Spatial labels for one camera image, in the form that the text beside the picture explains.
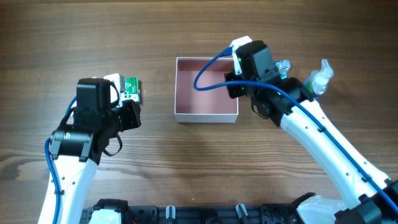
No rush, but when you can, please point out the blue mouthwash bottle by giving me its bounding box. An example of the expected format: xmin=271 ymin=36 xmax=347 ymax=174
xmin=275 ymin=60 xmax=291 ymax=79

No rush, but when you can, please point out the green soap box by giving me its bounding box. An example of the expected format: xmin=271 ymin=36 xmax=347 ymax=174
xmin=122 ymin=77 xmax=141 ymax=103

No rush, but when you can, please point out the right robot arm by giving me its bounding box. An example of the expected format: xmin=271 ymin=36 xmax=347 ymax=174
xmin=225 ymin=36 xmax=397 ymax=223

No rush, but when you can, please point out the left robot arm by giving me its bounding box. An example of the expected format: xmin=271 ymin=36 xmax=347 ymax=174
xmin=39 ymin=74 xmax=141 ymax=223

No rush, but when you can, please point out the white box pink interior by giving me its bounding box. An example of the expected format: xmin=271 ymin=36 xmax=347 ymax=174
xmin=174 ymin=57 xmax=239 ymax=123

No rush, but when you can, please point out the right blue cable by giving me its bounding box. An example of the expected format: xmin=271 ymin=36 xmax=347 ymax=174
xmin=193 ymin=47 xmax=398 ymax=210

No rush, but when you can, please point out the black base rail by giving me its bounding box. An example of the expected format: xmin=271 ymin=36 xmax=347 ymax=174
xmin=80 ymin=198 xmax=312 ymax=224

